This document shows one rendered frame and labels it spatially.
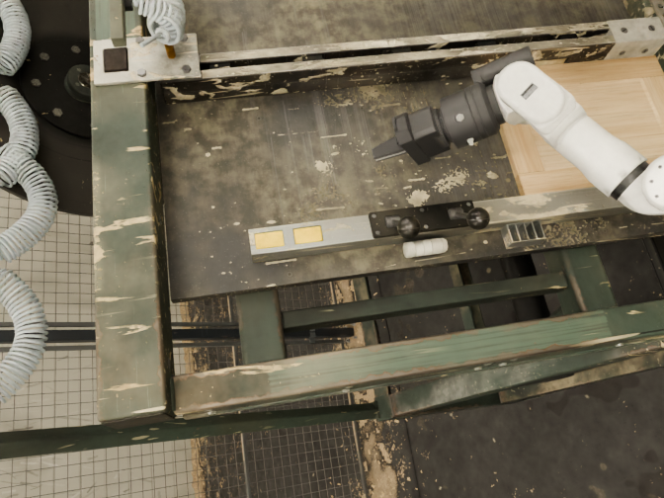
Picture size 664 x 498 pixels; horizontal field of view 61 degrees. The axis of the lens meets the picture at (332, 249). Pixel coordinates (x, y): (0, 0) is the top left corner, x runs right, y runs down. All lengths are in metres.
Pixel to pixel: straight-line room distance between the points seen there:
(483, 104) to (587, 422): 1.82
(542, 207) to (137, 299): 0.75
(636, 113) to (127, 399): 1.14
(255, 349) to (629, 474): 1.78
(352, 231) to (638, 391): 1.64
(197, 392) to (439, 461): 2.26
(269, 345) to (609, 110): 0.87
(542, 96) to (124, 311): 0.71
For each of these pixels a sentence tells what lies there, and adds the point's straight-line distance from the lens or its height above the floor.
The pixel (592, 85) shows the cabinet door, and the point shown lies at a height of 1.04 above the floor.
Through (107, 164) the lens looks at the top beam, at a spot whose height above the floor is 1.94.
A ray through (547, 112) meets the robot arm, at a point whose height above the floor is 1.47.
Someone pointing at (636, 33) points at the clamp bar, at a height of 0.98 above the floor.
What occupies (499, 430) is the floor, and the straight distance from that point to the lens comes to 2.80.
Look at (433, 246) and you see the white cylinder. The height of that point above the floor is 1.43.
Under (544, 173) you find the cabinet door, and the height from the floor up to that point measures 1.19.
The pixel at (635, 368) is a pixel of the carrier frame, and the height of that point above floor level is 0.18.
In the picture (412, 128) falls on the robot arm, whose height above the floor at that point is 1.56.
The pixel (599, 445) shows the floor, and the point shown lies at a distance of 2.54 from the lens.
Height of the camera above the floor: 2.18
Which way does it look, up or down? 36 degrees down
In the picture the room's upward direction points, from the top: 85 degrees counter-clockwise
